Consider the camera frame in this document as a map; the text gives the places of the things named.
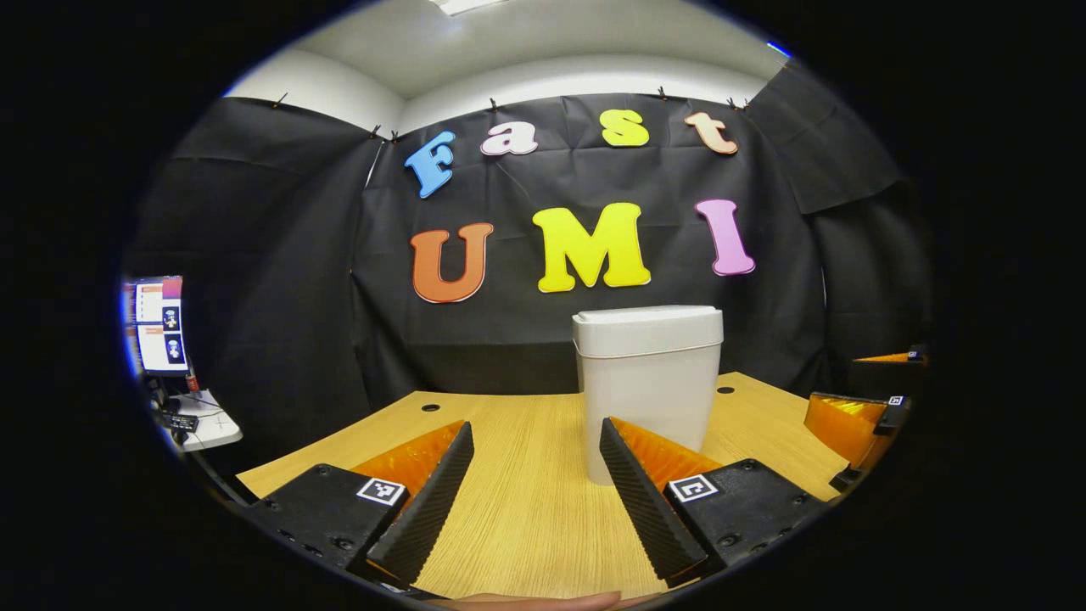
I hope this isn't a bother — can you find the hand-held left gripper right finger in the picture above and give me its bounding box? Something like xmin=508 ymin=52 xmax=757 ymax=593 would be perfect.
xmin=599 ymin=417 xmax=831 ymax=589

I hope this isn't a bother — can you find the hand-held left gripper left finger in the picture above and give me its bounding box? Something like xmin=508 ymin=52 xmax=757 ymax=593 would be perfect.
xmin=246 ymin=420 xmax=476 ymax=591

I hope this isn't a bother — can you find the white desktop garbage bin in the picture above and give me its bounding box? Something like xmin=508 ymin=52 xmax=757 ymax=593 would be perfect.
xmin=572 ymin=305 xmax=725 ymax=486

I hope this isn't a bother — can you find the wooden desktop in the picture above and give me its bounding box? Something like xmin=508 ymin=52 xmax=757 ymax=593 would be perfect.
xmin=236 ymin=372 xmax=849 ymax=602

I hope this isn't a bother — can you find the white side table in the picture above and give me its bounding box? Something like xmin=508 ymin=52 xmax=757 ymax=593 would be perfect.
xmin=157 ymin=389 xmax=244 ymax=452

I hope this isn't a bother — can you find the black backdrop cloth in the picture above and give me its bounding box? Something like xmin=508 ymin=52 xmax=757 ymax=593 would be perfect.
xmin=127 ymin=59 xmax=934 ymax=476

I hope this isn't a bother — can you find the computer monitor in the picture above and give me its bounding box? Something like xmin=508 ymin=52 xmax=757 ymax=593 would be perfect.
xmin=126 ymin=276 xmax=192 ymax=377

